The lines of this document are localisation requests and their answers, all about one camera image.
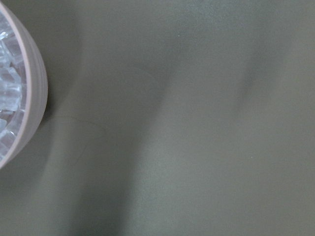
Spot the pink bowl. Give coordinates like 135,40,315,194
0,3,48,168

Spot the clear ice cubes pile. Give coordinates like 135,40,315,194
0,28,26,159

